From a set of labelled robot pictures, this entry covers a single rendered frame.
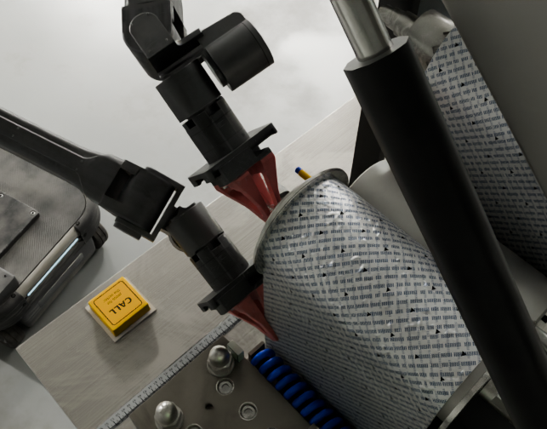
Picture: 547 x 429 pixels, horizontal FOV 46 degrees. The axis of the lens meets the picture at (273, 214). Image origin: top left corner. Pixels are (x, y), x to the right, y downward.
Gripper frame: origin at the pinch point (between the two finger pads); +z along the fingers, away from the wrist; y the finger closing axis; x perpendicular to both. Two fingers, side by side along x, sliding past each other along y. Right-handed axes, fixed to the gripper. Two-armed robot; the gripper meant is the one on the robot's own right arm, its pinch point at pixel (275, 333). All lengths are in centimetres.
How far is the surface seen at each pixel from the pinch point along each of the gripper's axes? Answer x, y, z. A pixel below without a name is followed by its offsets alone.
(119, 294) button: -26.0, 8.9, -16.0
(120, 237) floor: -140, -18, -29
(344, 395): 8.5, 0.3, 9.3
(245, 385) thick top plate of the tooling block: -3.1, 6.5, 3.1
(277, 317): 6.0, 0.2, -2.5
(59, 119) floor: -169, -33, -81
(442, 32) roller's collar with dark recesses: 23.4, -30.1, -17.8
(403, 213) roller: 16.1, -16.5, -3.9
